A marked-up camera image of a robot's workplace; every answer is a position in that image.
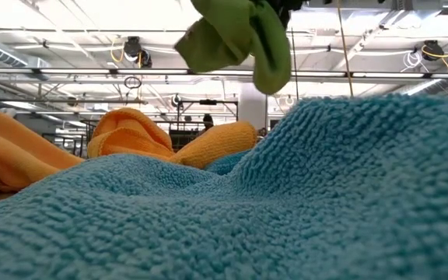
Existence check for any white building column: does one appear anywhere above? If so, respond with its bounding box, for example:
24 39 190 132
239 82 268 131

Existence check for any long ceiling light rail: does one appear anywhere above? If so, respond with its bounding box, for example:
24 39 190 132
0 66 448 79

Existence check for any black metal rack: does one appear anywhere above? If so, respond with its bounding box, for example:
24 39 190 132
176 99 240 153

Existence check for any blue microfiber towel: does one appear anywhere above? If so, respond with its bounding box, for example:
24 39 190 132
0 93 448 280
204 149 253 177

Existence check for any black hanging cable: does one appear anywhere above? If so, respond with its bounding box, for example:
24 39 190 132
290 26 299 101

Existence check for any black ceiling cord reel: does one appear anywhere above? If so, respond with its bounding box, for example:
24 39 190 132
421 39 446 62
122 35 153 69

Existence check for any yellow hanging cable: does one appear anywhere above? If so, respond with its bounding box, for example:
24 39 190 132
336 0 355 98

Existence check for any green microfiber towel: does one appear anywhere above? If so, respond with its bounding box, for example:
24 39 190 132
173 0 292 96

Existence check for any orange microfiber towel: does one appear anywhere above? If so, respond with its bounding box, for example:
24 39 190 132
86 107 258 170
0 110 86 194

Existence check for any person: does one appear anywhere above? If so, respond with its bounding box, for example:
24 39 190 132
201 113 215 132

